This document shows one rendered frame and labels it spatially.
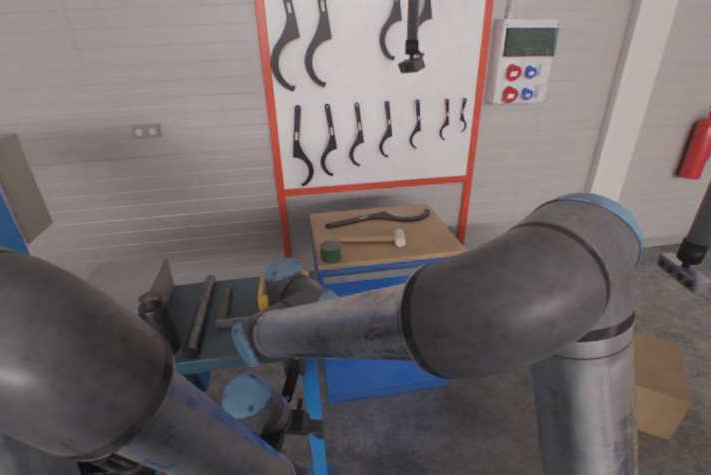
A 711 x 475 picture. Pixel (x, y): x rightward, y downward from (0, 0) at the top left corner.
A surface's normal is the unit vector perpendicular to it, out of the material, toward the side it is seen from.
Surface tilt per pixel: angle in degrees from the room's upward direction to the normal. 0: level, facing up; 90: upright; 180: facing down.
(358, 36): 90
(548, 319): 74
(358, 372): 90
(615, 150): 90
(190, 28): 90
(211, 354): 0
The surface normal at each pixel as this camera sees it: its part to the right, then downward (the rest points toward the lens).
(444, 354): -0.45, 0.40
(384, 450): -0.02, -0.88
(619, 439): 0.18, 0.21
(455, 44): 0.17, 0.47
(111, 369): 0.79, -0.22
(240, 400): -0.15, -0.68
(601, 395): -0.13, 0.29
